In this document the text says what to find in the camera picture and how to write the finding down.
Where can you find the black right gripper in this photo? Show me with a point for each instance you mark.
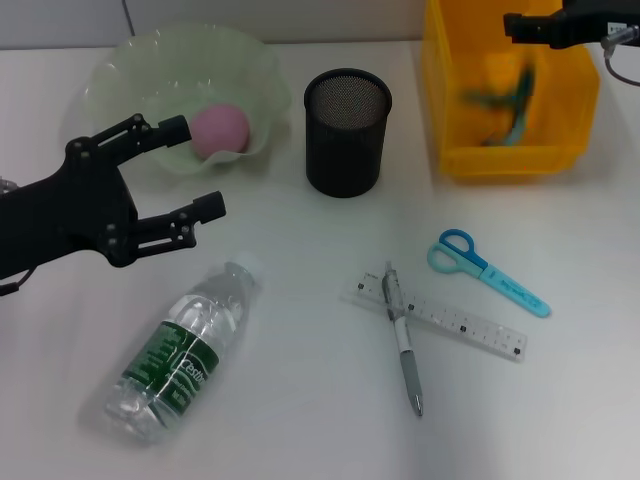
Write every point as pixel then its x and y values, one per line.
pixel 595 20

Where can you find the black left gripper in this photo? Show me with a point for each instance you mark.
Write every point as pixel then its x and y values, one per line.
pixel 65 220

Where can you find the pink toy peach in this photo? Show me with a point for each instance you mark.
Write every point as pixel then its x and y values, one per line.
pixel 220 130

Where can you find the green plastic wrapper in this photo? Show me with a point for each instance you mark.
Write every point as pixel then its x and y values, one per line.
pixel 520 90

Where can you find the black mesh pen holder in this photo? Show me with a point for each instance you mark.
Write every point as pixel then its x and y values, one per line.
pixel 345 150

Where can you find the clear water bottle green label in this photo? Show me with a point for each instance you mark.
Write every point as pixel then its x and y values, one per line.
pixel 175 360

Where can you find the blue scissors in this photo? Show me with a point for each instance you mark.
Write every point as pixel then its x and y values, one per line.
pixel 515 292

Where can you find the grey white ballpoint pen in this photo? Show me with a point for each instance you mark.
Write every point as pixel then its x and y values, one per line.
pixel 406 350

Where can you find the clear plastic ruler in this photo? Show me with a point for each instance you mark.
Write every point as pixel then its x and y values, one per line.
pixel 475 330

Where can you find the translucent green wavy fruit plate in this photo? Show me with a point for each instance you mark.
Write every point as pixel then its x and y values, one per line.
pixel 150 65

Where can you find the yellow plastic bin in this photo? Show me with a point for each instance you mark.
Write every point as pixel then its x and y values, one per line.
pixel 500 165

